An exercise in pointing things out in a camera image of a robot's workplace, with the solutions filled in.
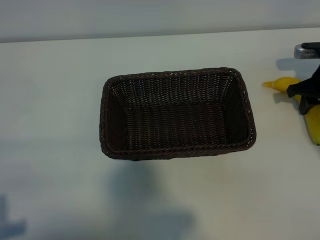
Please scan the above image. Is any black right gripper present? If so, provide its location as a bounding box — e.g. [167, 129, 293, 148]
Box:
[286, 64, 320, 116]

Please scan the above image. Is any yellow banana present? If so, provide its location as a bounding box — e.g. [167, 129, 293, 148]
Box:
[261, 76, 320, 147]

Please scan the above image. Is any dark brown woven basket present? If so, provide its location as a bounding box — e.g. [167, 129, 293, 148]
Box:
[99, 66, 258, 161]

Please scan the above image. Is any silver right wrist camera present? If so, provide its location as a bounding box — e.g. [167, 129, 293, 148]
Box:
[293, 42, 320, 60]

